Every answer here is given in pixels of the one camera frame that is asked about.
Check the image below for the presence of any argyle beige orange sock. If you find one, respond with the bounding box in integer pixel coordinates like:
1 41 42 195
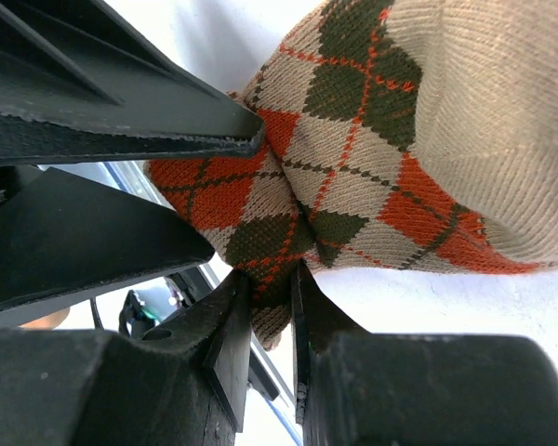
145 1 558 349

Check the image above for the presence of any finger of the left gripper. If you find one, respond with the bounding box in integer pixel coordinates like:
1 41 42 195
0 166 214 319
0 1 265 167

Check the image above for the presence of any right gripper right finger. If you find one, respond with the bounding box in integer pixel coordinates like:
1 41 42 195
290 262 366 445

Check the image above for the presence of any aluminium front rail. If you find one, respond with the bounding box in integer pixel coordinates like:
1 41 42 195
99 162 303 445

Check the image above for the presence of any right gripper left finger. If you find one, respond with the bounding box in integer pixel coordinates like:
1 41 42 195
141 271 251 445

